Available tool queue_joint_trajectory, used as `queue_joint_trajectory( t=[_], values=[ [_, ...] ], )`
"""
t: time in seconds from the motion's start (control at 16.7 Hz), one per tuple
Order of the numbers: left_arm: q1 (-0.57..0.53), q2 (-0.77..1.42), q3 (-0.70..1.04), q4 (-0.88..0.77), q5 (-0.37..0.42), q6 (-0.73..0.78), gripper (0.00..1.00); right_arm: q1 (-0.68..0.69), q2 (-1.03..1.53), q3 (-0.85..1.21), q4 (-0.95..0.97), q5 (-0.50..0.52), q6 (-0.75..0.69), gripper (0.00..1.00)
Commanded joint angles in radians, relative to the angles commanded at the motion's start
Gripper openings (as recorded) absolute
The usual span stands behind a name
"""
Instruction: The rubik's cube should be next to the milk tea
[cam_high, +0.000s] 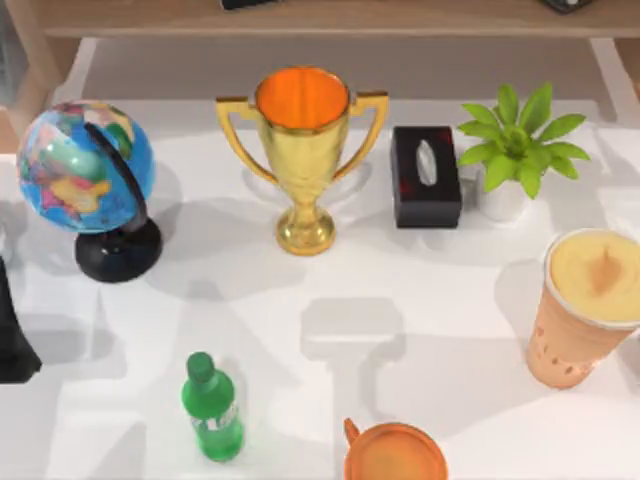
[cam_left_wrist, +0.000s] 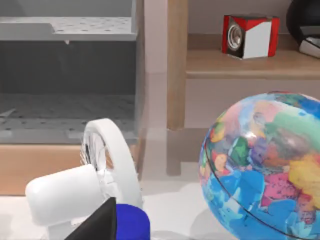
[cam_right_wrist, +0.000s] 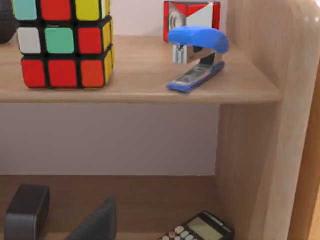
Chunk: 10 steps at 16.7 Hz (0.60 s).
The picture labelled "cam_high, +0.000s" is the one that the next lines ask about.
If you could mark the gold trophy cup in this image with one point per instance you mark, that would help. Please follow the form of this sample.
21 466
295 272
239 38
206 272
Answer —
302 165

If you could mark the black tissue box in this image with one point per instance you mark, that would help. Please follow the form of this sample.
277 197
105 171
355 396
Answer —
425 195

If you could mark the green bottle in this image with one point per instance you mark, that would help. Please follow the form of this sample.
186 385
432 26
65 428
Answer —
215 415

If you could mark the wooden shelf unit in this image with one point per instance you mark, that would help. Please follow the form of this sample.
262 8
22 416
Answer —
320 25

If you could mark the green plant in white pot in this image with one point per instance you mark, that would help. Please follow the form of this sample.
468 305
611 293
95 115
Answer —
520 145

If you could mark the orange mug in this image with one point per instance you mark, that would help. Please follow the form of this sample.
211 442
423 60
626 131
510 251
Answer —
395 452

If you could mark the black object on shelf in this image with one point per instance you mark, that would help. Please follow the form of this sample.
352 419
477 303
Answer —
247 3

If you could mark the blue globe on black stand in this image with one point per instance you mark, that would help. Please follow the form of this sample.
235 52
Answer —
75 165

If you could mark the orange drink cup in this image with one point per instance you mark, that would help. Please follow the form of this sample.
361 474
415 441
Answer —
585 310

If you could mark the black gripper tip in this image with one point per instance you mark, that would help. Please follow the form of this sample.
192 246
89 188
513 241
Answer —
12 345

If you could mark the dark object on shelf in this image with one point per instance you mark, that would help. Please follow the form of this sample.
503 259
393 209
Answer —
565 4

